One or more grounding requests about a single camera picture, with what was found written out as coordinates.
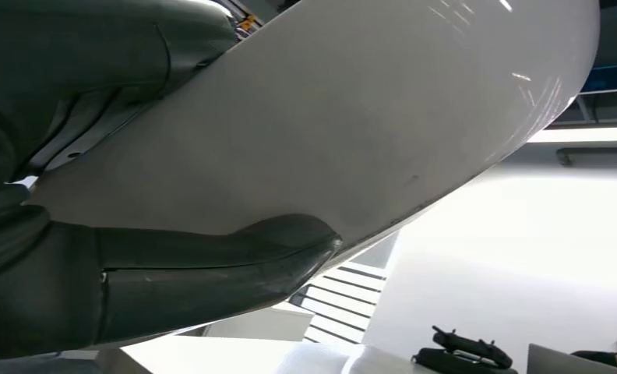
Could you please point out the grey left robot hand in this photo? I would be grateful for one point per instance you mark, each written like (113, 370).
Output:
(184, 289)

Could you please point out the metal workbench table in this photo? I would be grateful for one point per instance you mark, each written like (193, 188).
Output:
(210, 356)

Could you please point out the window blinds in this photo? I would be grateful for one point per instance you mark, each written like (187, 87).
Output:
(339, 304)

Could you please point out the black remote controller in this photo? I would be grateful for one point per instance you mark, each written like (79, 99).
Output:
(473, 348)

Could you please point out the grey laptop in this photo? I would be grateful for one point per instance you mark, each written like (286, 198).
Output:
(556, 361)

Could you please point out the ceiling light strip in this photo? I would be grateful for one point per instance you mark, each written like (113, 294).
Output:
(587, 134)

